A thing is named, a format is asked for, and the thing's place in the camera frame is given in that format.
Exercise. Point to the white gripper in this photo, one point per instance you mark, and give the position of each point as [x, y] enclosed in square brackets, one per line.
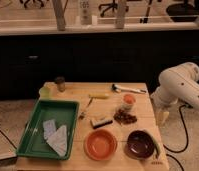
[160, 108]

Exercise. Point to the yellow banana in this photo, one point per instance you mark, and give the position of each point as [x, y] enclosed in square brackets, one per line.
[99, 96]

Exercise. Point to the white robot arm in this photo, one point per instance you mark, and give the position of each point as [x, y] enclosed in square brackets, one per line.
[179, 82]

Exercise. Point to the dark purple bowl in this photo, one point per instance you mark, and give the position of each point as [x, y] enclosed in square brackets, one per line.
[139, 145]

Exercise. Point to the red orange bowl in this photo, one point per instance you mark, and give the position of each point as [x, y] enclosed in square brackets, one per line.
[100, 145]

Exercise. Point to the green pepper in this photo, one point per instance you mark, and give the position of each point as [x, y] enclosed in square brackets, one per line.
[156, 146]

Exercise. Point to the orange cup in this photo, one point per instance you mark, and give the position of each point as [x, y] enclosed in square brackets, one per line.
[128, 101]

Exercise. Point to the brown dried food pile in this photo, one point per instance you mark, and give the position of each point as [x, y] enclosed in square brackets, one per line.
[123, 117]

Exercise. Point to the black bristle brush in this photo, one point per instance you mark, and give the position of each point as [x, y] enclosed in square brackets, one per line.
[97, 123]

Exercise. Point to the metal fork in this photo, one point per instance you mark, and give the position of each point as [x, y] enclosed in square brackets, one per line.
[83, 113]

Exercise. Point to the dark lid spice jar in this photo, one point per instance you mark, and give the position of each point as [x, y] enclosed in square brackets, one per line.
[60, 82]

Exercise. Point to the grey folded cloth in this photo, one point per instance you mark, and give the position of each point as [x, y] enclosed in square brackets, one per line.
[56, 138]

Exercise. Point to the green plastic tray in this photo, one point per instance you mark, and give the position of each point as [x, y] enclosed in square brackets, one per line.
[32, 143]

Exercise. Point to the white handled knife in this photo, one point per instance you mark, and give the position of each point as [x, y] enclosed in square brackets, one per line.
[119, 88]

